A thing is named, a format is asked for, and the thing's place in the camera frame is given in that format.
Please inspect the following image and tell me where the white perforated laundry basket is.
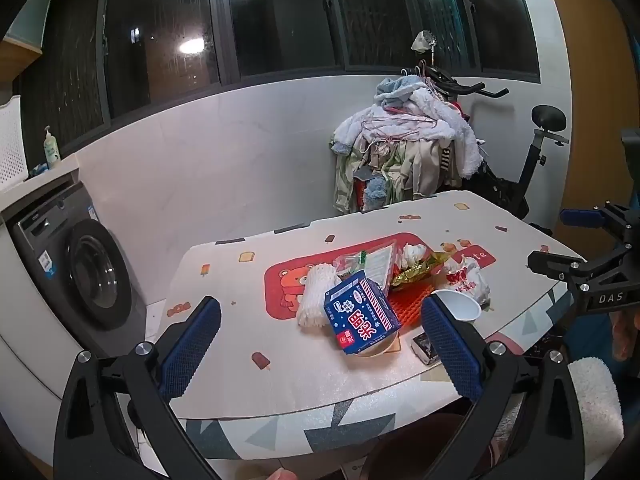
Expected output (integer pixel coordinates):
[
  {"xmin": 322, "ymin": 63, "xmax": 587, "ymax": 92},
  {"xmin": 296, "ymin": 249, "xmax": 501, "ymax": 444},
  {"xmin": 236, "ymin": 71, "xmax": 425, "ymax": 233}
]
[{"xmin": 0, "ymin": 95, "xmax": 26, "ymax": 191}]

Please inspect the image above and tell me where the pile of clothes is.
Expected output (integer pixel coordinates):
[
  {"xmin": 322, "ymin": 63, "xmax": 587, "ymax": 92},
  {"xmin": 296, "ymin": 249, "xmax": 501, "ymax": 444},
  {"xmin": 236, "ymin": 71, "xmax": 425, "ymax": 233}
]
[{"xmin": 330, "ymin": 75, "xmax": 488, "ymax": 213}]

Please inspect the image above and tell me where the orange foam net sleeve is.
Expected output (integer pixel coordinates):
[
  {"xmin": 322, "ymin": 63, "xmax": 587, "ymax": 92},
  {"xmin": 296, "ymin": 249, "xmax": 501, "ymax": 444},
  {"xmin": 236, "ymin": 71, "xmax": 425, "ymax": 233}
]
[{"xmin": 387, "ymin": 280, "xmax": 436, "ymax": 331}]

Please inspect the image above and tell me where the paper bowl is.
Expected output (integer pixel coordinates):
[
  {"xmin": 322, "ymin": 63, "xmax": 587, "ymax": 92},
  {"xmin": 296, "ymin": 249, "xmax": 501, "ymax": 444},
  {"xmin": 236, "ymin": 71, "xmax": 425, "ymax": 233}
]
[{"xmin": 355, "ymin": 332, "xmax": 401, "ymax": 358}]

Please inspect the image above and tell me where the gold snack wrapper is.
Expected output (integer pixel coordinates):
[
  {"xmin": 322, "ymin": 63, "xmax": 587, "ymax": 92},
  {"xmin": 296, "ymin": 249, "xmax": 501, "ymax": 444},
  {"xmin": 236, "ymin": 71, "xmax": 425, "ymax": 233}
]
[{"xmin": 390, "ymin": 251, "xmax": 453, "ymax": 291}]

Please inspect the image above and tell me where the white paper cup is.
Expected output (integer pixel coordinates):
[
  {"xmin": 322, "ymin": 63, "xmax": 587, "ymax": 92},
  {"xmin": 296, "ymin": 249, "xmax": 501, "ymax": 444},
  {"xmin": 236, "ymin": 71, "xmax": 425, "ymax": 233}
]
[{"xmin": 430, "ymin": 288, "xmax": 482, "ymax": 323}]

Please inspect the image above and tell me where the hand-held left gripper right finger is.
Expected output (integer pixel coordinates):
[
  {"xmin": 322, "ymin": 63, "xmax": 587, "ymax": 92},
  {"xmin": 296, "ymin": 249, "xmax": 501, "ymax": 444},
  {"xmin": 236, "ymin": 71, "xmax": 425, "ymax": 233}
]
[{"xmin": 420, "ymin": 292, "xmax": 587, "ymax": 480}]

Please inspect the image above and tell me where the white tissue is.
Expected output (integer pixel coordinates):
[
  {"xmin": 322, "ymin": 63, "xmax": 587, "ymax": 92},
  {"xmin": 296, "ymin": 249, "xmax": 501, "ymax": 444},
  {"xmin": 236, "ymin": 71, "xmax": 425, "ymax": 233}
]
[{"xmin": 397, "ymin": 242, "xmax": 431, "ymax": 268}]

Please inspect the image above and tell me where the white foam net sleeve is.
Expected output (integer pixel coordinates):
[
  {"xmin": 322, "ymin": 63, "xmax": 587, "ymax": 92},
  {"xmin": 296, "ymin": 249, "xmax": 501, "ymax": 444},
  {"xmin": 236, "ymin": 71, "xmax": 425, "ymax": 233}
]
[{"xmin": 297, "ymin": 263, "xmax": 337, "ymax": 331}]

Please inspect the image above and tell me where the blue milk carton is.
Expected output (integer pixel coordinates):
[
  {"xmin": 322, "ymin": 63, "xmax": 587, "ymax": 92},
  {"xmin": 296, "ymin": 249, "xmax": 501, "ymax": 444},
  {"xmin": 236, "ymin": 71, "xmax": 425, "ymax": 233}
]
[{"xmin": 323, "ymin": 270, "xmax": 402, "ymax": 356}]

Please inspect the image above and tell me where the white cartoon-printed table mat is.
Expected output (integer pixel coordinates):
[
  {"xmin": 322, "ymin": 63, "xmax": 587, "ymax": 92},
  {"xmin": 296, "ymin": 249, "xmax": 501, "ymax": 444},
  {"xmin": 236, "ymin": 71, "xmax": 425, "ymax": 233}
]
[{"xmin": 162, "ymin": 191, "xmax": 586, "ymax": 421}]

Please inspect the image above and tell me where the dark grey washing machine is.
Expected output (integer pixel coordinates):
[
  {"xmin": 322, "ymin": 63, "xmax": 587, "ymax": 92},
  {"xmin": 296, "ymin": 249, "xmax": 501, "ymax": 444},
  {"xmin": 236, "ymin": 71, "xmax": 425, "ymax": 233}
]
[{"xmin": 12, "ymin": 182, "xmax": 146, "ymax": 356}]

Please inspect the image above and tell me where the soap pump bottle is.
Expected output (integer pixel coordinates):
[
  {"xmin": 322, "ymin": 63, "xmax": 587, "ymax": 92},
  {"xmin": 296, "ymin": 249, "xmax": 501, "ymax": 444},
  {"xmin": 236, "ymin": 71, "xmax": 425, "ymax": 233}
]
[{"xmin": 43, "ymin": 126, "xmax": 62, "ymax": 168}]

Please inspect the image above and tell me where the white red-printed plastic bag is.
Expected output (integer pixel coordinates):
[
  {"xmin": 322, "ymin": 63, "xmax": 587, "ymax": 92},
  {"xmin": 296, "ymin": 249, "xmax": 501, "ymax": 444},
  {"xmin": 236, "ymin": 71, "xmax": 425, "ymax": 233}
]
[{"xmin": 442, "ymin": 255, "xmax": 492, "ymax": 308}]

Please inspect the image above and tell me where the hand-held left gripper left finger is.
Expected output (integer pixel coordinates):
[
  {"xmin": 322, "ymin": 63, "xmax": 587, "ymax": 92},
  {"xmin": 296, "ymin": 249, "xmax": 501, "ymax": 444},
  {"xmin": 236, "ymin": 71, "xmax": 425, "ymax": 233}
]
[{"xmin": 54, "ymin": 296, "xmax": 223, "ymax": 480}]

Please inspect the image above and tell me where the clear plastic container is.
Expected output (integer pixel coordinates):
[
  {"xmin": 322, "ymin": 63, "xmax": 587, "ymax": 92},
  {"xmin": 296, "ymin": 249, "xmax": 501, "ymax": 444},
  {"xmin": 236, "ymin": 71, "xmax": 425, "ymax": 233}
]
[{"xmin": 332, "ymin": 242, "xmax": 398, "ymax": 291}]

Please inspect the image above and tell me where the small black packet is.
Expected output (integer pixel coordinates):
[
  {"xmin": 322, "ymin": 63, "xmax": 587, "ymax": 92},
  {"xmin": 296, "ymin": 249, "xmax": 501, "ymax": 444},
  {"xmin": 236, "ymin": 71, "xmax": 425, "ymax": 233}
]
[{"xmin": 411, "ymin": 332, "xmax": 443, "ymax": 365}]

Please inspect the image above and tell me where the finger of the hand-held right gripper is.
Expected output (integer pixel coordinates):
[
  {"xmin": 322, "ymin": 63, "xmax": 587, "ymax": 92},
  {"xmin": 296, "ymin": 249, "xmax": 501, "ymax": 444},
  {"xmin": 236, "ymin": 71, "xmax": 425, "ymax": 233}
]
[
  {"xmin": 560, "ymin": 202, "xmax": 633, "ymax": 248},
  {"xmin": 527, "ymin": 249, "xmax": 601, "ymax": 291}
]

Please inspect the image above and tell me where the white fluffy garment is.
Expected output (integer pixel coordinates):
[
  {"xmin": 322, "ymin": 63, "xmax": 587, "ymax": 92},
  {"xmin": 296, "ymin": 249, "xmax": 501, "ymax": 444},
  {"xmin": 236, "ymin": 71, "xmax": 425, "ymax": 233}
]
[{"xmin": 492, "ymin": 357, "xmax": 626, "ymax": 480}]

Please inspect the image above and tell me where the person's right hand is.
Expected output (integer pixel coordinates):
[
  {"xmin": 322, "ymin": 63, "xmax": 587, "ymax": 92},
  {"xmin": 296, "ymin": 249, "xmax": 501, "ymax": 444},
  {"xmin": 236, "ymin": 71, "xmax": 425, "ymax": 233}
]
[{"xmin": 611, "ymin": 310, "xmax": 640, "ymax": 361}]

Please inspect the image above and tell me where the geometric patterned tablecloth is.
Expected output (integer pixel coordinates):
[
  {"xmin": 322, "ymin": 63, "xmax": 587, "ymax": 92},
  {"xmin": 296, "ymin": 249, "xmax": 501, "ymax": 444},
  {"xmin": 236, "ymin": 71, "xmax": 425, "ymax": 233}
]
[{"xmin": 185, "ymin": 285, "xmax": 576, "ymax": 461}]

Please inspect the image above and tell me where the wooden door panel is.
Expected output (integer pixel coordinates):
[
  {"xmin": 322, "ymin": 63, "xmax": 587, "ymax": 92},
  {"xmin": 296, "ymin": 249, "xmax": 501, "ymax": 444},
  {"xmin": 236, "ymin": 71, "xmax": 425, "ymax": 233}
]
[{"xmin": 540, "ymin": 0, "xmax": 640, "ymax": 241}]

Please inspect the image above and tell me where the dark window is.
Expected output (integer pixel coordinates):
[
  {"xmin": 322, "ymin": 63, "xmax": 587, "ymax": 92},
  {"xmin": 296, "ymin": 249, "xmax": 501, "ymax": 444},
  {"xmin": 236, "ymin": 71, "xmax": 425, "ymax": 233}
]
[{"xmin": 15, "ymin": 0, "xmax": 543, "ymax": 136}]

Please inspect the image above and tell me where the black exercise bike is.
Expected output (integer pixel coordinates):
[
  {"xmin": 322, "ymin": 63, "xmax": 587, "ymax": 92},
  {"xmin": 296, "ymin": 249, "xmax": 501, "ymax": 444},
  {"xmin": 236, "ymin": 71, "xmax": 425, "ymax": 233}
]
[{"xmin": 400, "ymin": 65, "xmax": 571, "ymax": 236}]

